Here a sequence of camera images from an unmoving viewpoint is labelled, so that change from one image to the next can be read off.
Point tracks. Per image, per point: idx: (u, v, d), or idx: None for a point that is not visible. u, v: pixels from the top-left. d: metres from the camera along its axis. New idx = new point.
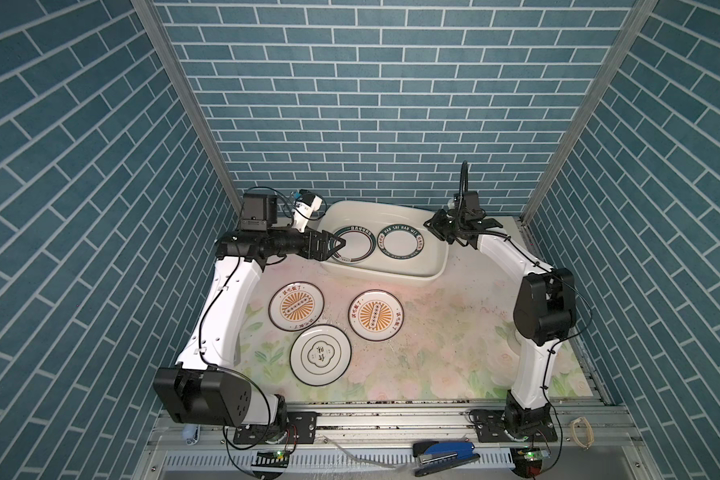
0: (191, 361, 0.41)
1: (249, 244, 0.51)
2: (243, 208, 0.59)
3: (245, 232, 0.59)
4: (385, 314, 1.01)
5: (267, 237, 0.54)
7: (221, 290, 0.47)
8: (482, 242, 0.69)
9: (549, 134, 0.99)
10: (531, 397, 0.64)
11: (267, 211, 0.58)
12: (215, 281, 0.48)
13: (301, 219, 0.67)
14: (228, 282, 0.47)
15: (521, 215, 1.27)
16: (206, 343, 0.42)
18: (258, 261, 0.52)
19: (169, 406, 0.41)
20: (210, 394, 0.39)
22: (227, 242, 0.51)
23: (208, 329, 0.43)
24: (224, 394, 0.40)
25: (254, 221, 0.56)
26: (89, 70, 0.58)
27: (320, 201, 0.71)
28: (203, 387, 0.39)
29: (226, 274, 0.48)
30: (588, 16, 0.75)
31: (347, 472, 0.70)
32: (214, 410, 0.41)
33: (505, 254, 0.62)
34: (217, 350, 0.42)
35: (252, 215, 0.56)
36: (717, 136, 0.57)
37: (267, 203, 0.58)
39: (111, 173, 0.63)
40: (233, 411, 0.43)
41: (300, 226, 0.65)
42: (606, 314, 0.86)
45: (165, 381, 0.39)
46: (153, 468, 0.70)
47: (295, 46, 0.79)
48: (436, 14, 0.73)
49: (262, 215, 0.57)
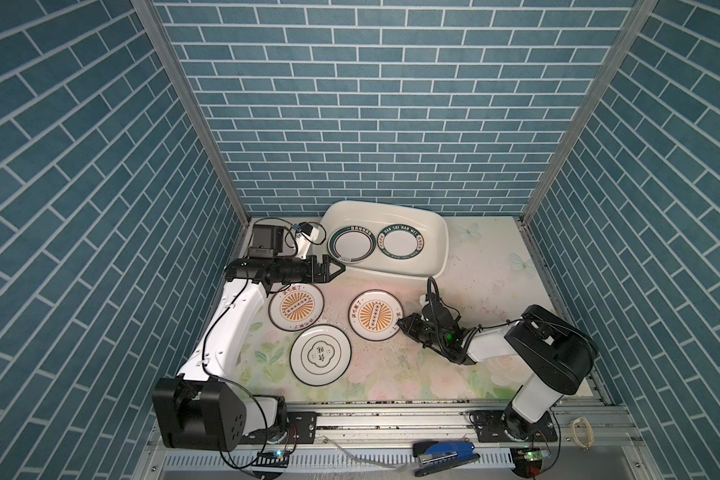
0: (194, 372, 0.41)
1: (257, 268, 0.55)
2: (253, 237, 0.61)
3: (253, 258, 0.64)
4: (386, 314, 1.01)
5: (274, 263, 0.59)
7: (228, 307, 0.49)
8: (473, 353, 0.67)
9: (549, 134, 0.99)
10: (534, 410, 0.61)
11: (274, 240, 0.63)
12: (223, 300, 0.50)
13: (305, 242, 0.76)
14: (234, 300, 0.50)
15: (521, 215, 1.27)
16: (209, 356, 0.43)
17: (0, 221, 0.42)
18: (264, 285, 0.56)
19: (164, 422, 0.40)
20: (208, 408, 0.39)
22: (236, 267, 0.55)
23: (211, 343, 0.45)
24: (223, 409, 0.40)
25: (262, 248, 0.61)
26: (89, 71, 0.58)
27: (319, 233, 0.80)
28: (203, 399, 0.39)
29: (233, 294, 0.51)
30: (588, 16, 0.75)
31: (347, 472, 0.70)
32: (208, 431, 0.41)
33: (487, 343, 0.61)
34: (219, 362, 0.43)
35: (260, 244, 0.61)
36: (716, 136, 0.58)
37: (274, 233, 0.63)
39: (111, 173, 0.63)
40: (229, 432, 0.43)
41: (301, 252, 0.70)
42: (606, 314, 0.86)
45: (167, 392, 0.39)
46: (153, 468, 0.70)
47: (295, 46, 0.79)
48: (436, 14, 0.73)
49: (269, 243, 0.61)
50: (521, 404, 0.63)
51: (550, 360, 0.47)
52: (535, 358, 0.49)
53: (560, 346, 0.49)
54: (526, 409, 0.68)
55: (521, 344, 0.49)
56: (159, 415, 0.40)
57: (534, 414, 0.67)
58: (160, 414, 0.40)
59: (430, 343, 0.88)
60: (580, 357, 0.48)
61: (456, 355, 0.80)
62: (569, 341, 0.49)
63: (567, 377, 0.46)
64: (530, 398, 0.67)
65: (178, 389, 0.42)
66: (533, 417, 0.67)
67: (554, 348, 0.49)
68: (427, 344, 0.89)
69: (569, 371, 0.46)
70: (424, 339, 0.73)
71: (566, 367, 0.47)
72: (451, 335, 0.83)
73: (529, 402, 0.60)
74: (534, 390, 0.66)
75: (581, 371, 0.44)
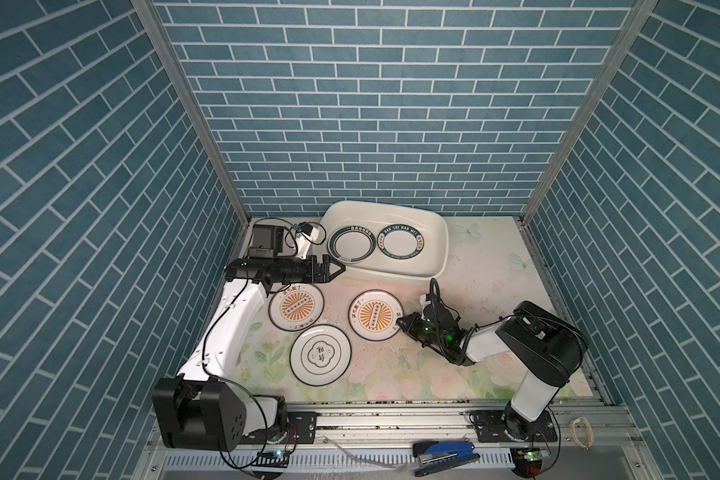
0: (194, 372, 0.41)
1: (257, 268, 0.55)
2: (253, 237, 0.61)
3: (253, 258, 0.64)
4: (386, 314, 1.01)
5: (274, 263, 0.59)
7: (228, 307, 0.49)
8: (472, 353, 0.68)
9: (549, 134, 0.99)
10: (534, 410, 0.61)
11: (275, 240, 0.63)
12: (223, 300, 0.50)
13: (305, 241, 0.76)
14: (234, 300, 0.50)
15: (521, 215, 1.27)
16: (209, 356, 0.43)
17: (0, 221, 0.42)
18: (263, 285, 0.55)
19: (164, 422, 0.40)
20: (208, 408, 0.39)
22: (236, 267, 0.55)
23: (212, 343, 0.45)
24: (223, 409, 0.40)
25: (261, 248, 0.61)
26: (89, 71, 0.58)
27: (319, 233, 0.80)
28: (203, 399, 0.39)
29: (233, 295, 0.51)
30: (588, 16, 0.75)
31: (347, 472, 0.70)
32: (208, 430, 0.41)
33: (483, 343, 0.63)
34: (219, 362, 0.43)
35: (260, 244, 0.61)
36: (717, 136, 0.57)
37: (274, 232, 0.63)
39: (111, 173, 0.63)
40: (229, 432, 0.43)
41: (301, 252, 0.70)
42: (606, 314, 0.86)
45: (167, 392, 0.39)
46: (153, 468, 0.70)
47: (295, 46, 0.79)
48: (436, 14, 0.73)
49: (269, 243, 0.61)
50: (521, 403, 0.63)
51: (540, 353, 0.48)
52: (526, 352, 0.50)
53: (551, 340, 0.50)
54: (525, 408, 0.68)
55: (512, 339, 0.51)
56: (159, 414, 0.40)
57: (532, 413, 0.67)
58: (160, 414, 0.40)
59: (429, 343, 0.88)
60: (568, 352, 0.49)
61: (457, 356, 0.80)
62: (558, 335, 0.50)
63: (558, 370, 0.47)
64: (529, 398, 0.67)
65: (178, 389, 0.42)
66: (531, 416, 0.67)
67: (545, 342, 0.50)
68: (426, 344, 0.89)
69: (558, 363, 0.47)
70: (423, 340, 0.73)
71: (556, 360, 0.47)
72: (452, 337, 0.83)
73: (527, 400, 0.61)
74: (531, 389, 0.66)
75: (569, 365, 0.48)
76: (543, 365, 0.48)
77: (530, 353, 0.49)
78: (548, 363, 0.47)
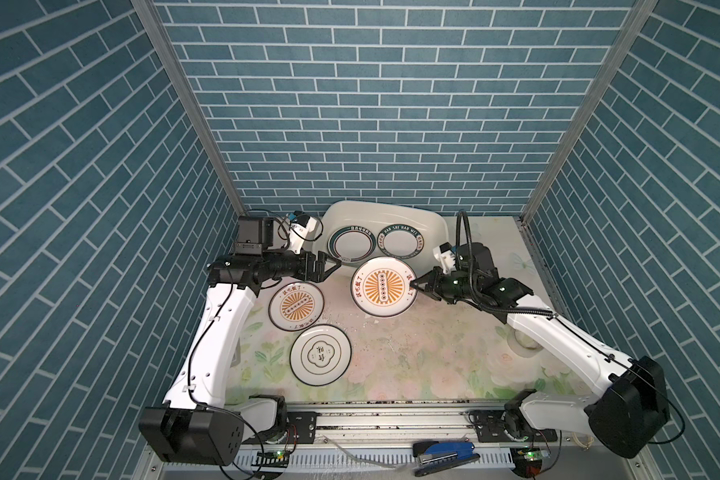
0: (180, 399, 0.39)
1: (242, 269, 0.49)
2: (239, 230, 0.54)
3: (240, 255, 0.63)
4: (395, 285, 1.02)
5: (261, 260, 0.54)
7: (213, 320, 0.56)
8: (517, 317, 0.55)
9: (549, 134, 0.99)
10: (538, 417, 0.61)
11: (262, 234, 0.57)
12: (207, 311, 0.46)
13: (297, 237, 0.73)
14: (220, 312, 0.45)
15: (521, 215, 1.27)
16: (195, 380, 0.40)
17: (0, 221, 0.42)
18: (250, 287, 0.50)
19: (157, 447, 0.39)
20: (199, 435, 0.37)
22: (220, 267, 0.49)
23: (197, 364, 0.41)
24: (214, 433, 0.38)
25: (249, 243, 0.55)
26: (89, 70, 0.58)
27: (314, 220, 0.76)
28: (192, 428, 0.37)
29: (218, 304, 0.46)
30: (588, 16, 0.75)
31: (347, 472, 0.70)
32: (205, 451, 0.39)
33: (555, 338, 0.49)
34: (207, 386, 0.40)
35: (247, 238, 0.54)
36: (717, 136, 0.57)
37: (262, 226, 0.56)
39: (111, 173, 0.63)
40: (224, 450, 0.41)
41: (296, 248, 0.64)
42: (606, 314, 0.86)
45: (152, 421, 0.37)
46: (153, 467, 0.70)
47: (295, 46, 0.79)
48: (436, 14, 0.73)
49: (256, 238, 0.55)
50: (532, 407, 0.61)
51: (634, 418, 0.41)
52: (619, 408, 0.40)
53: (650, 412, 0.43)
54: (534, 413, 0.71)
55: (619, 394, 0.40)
56: (151, 442, 0.38)
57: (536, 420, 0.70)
58: (152, 441, 0.38)
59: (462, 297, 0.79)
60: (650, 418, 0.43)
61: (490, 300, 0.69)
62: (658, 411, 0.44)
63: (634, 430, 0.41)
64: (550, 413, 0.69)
65: (166, 415, 0.41)
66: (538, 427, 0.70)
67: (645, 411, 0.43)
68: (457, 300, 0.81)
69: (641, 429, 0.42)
70: (449, 296, 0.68)
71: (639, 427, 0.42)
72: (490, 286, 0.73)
73: (546, 410, 0.58)
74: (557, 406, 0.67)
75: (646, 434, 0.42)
76: (620, 423, 0.40)
77: (616, 412, 0.40)
78: (628, 430, 0.41)
